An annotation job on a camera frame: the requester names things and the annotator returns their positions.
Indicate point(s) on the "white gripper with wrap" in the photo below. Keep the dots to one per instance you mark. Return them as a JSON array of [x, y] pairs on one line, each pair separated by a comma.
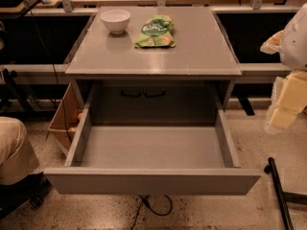
[[295, 47]]

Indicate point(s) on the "grey top drawer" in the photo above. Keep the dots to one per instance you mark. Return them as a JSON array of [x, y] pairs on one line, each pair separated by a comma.
[[153, 140]]

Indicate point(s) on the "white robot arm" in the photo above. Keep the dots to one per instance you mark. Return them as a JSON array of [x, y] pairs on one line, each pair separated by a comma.
[[293, 48]]

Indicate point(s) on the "grey drawer cabinet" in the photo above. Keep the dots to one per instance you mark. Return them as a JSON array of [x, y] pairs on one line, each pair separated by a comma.
[[153, 48]]

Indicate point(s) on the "black metal floor stand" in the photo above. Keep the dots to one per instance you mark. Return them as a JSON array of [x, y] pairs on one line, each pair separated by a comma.
[[283, 197]]

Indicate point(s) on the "green chip bag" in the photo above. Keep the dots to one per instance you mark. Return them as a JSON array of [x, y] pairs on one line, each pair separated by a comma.
[[157, 32]]

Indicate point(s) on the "white bowl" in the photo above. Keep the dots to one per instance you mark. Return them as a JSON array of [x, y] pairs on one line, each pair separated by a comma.
[[116, 21]]

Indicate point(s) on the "orange ball in box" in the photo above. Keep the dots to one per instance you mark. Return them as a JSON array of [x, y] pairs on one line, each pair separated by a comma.
[[79, 116]]

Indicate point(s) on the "cardboard box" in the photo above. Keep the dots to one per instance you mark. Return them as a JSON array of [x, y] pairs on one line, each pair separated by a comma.
[[64, 124]]

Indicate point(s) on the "person leg beige trousers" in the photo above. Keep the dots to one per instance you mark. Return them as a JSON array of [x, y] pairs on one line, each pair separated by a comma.
[[17, 155]]

